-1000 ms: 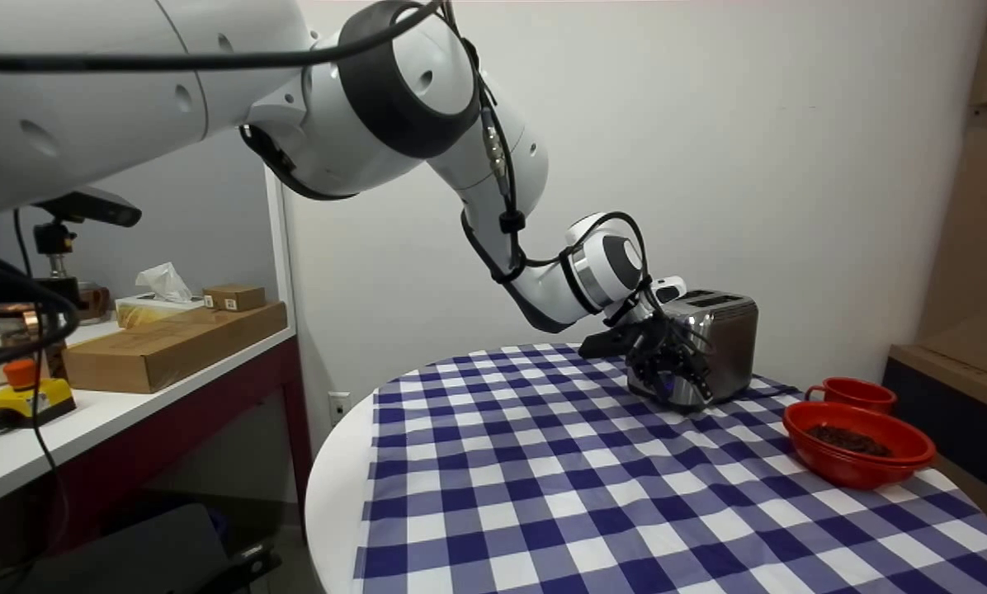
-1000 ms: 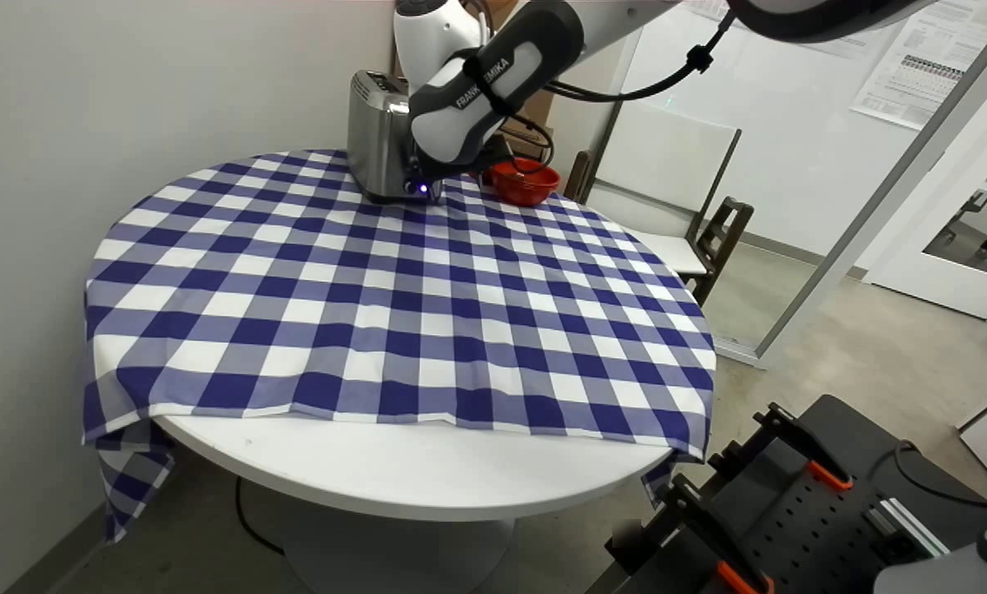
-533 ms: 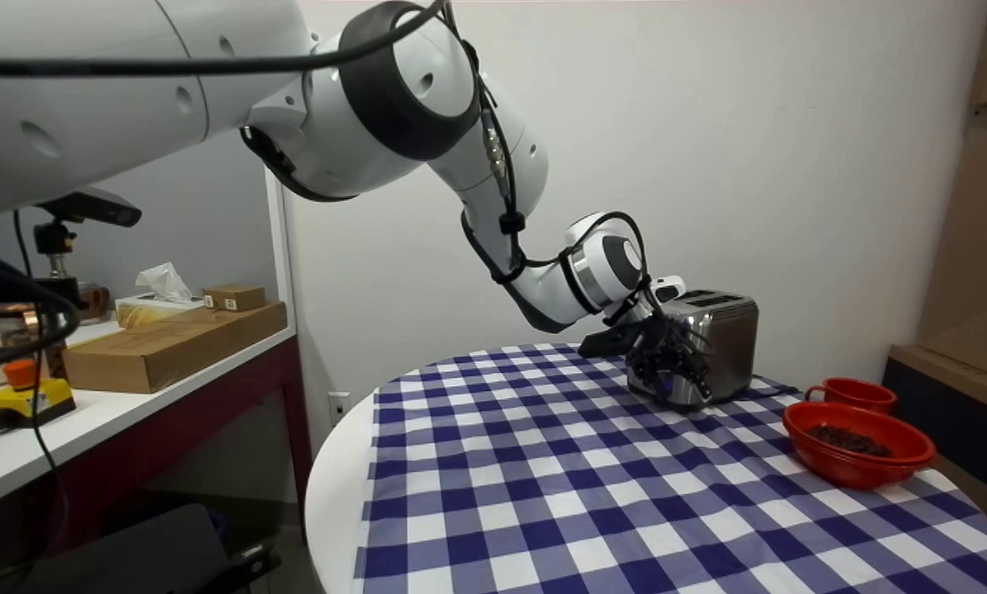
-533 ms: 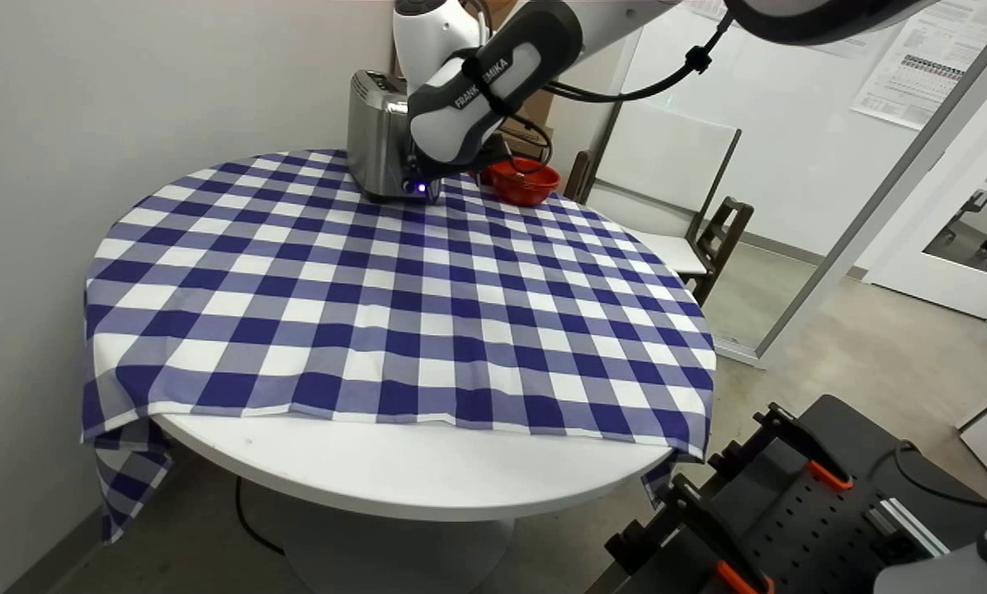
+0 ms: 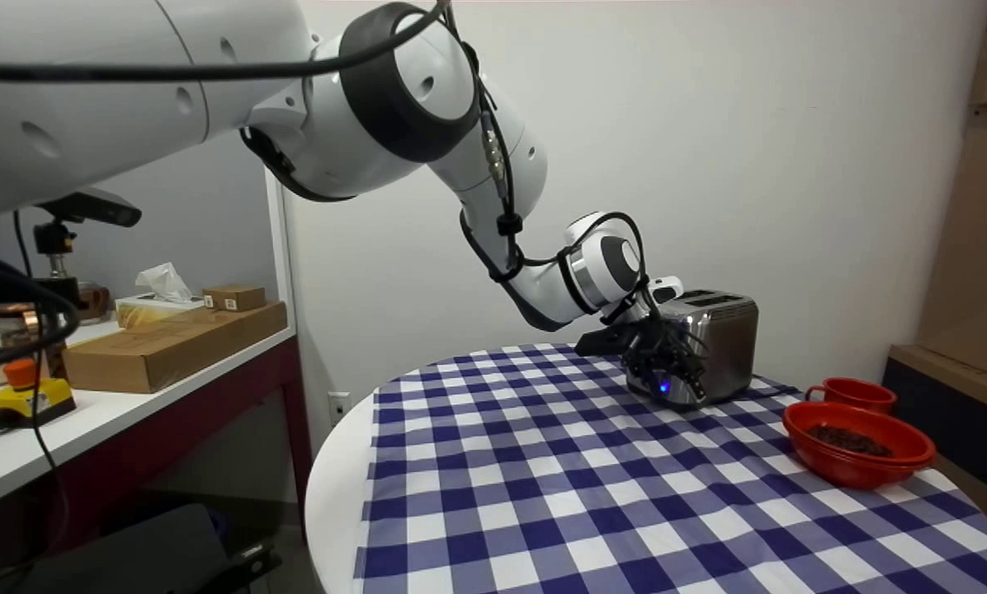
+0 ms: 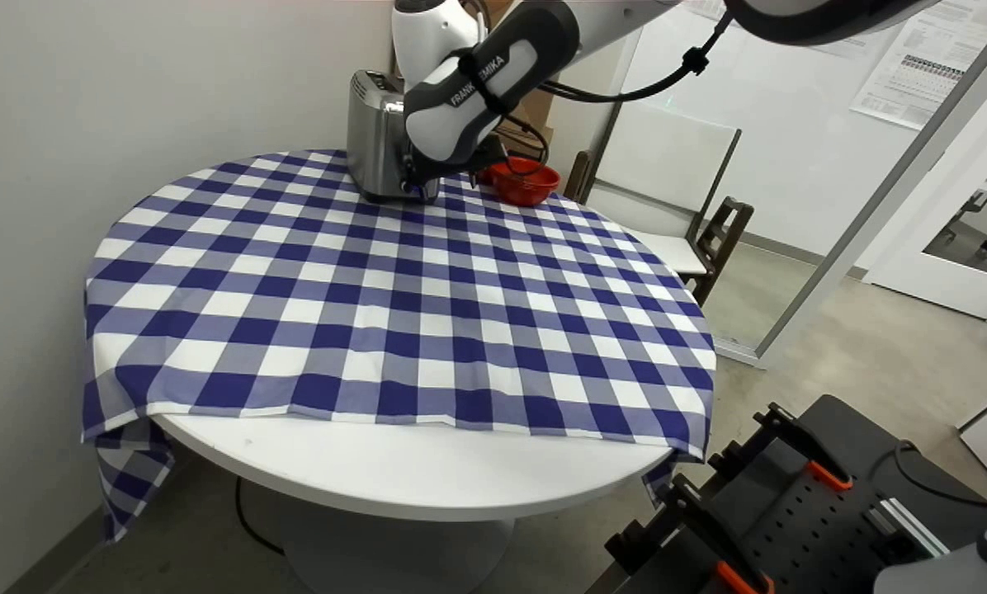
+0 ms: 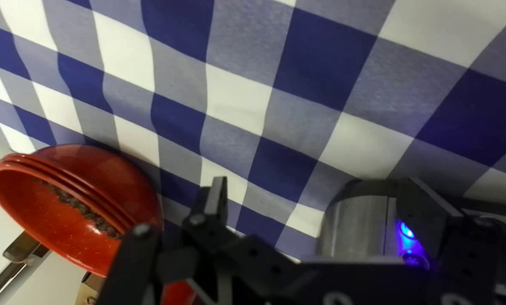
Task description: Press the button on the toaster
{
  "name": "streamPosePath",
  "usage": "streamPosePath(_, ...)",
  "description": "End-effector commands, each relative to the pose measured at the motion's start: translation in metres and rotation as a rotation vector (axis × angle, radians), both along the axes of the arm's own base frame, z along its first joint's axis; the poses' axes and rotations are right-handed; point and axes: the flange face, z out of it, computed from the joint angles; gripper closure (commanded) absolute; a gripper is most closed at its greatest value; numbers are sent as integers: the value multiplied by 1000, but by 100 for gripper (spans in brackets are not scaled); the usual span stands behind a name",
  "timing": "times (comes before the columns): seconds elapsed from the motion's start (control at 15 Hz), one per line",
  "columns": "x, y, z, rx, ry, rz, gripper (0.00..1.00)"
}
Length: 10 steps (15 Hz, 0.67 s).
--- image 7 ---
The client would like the blue white checkered tablecloth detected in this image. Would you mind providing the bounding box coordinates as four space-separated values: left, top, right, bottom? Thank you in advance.
0 0 506 263

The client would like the red cup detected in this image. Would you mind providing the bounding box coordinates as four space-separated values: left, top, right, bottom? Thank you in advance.
159 278 200 305

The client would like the red bowl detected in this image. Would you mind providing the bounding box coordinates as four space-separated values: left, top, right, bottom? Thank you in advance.
0 143 166 278

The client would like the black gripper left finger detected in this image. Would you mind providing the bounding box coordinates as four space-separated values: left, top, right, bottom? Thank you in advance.
96 175 300 305

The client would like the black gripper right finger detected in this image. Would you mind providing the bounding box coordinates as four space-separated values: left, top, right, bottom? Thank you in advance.
426 197 506 305

